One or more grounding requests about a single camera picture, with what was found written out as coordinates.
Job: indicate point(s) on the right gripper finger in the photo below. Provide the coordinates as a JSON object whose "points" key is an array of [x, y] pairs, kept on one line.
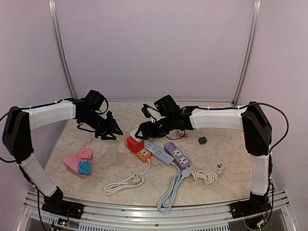
{"points": [[143, 135], [144, 128]]}

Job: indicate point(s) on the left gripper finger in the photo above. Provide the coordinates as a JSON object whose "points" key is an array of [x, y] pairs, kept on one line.
{"points": [[114, 127], [108, 136]]}

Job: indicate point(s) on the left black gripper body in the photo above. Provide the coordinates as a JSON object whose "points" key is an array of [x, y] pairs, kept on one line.
{"points": [[100, 125]]}

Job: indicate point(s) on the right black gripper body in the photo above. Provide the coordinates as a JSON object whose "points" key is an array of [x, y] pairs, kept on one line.
{"points": [[147, 127]]}

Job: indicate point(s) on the orange power strip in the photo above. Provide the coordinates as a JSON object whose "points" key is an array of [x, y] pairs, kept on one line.
{"points": [[143, 155]]}

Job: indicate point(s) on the light blue power strip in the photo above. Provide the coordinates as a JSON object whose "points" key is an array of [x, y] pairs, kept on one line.
{"points": [[158, 153]]}

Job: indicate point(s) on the pink plug charger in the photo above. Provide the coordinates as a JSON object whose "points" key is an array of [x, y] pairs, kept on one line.
{"points": [[181, 133]]}

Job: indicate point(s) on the purple power strip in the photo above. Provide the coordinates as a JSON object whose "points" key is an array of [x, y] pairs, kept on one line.
{"points": [[180, 158]]}

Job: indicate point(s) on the dark blue plug charger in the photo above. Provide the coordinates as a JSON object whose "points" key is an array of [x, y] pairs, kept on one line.
{"points": [[202, 140]]}

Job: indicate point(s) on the white cube plug adapter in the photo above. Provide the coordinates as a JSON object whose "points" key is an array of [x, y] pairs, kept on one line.
{"points": [[133, 136]]}

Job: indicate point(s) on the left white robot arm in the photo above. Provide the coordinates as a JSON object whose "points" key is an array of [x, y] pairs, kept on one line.
{"points": [[20, 122]]}

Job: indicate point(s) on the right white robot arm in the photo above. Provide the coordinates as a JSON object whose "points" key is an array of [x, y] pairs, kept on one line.
{"points": [[249, 119]]}

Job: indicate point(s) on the red cube plug adapter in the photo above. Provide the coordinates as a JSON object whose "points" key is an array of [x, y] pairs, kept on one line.
{"points": [[133, 145]]}

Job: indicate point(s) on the pink square plug adapter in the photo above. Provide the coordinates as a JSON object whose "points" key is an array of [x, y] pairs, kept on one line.
{"points": [[85, 154]]}

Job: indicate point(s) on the blue square plug adapter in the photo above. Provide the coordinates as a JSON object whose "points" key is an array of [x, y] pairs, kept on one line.
{"points": [[84, 168]]}

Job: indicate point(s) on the pink triangular socket base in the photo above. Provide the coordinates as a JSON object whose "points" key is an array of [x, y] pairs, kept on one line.
{"points": [[71, 163]]}

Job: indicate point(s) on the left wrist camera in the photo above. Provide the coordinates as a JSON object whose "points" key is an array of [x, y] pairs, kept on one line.
{"points": [[95, 100]]}

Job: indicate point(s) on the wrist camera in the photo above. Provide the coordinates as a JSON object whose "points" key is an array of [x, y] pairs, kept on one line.
{"points": [[95, 100], [164, 107]]}

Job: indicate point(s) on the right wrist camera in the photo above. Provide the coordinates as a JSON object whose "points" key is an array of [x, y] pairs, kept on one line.
{"points": [[164, 107]]}

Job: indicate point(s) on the aluminium front frame rail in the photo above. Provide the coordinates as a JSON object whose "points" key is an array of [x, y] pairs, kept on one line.
{"points": [[112, 217]]}

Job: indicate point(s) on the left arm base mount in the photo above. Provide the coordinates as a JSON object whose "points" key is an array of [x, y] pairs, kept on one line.
{"points": [[57, 205]]}

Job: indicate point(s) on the left aluminium corner post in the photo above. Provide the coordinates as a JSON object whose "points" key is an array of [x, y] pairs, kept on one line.
{"points": [[60, 47]]}

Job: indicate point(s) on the aluminium corner post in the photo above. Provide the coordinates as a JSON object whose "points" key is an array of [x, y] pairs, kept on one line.
{"points": [[248, 51], [60, 47]]}

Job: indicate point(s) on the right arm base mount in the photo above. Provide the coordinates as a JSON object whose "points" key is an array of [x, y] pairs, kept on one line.
{"points": [[254, 205]]}

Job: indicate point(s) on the right aluminium corner post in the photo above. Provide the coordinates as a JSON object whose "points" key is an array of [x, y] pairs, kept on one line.
{"points": [[248, 51]]}

